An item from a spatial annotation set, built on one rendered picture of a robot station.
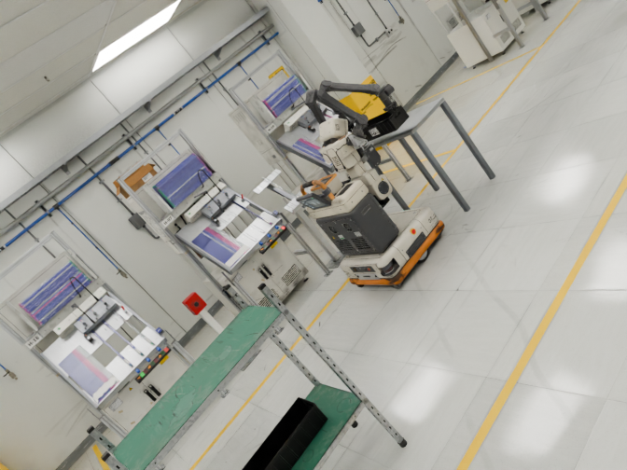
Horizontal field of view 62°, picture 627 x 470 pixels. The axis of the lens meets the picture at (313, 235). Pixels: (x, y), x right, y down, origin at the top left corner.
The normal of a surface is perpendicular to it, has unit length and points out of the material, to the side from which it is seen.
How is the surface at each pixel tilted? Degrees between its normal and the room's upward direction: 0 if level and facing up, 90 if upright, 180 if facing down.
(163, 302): 90
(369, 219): 90
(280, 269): 90
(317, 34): 90
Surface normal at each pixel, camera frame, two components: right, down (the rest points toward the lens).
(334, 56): 0.50, -0.09
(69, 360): -0.06, -0.57
